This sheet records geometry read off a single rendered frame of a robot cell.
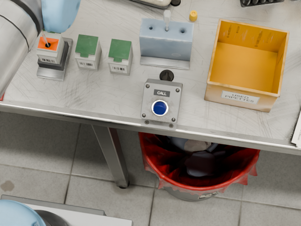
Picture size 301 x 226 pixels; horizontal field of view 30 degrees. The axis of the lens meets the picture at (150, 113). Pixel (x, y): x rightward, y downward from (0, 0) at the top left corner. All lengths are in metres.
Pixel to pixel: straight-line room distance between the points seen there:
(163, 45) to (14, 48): 0.54
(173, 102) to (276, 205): 1.01
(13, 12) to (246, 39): 0.64
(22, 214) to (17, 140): 1.26
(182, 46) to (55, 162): 1.04
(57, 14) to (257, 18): 0.67
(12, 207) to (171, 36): 0.44
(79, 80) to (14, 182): 0.94
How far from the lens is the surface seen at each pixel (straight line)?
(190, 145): 1.77
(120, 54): 1.08
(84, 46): 1.10
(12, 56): 0.57
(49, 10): 0.61
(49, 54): 1.10
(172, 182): 1.51
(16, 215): 0.82
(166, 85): 1.04
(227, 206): 1.96
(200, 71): 1.14
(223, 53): 1.15
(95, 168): 1.99
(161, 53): 1.11
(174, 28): 1.07
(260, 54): 1.16
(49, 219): 0.97
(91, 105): 1.12
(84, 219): 1.03
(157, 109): 1.04
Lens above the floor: 1.93
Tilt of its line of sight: 72 degrees down
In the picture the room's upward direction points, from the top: 4 degrees counter-clockwise
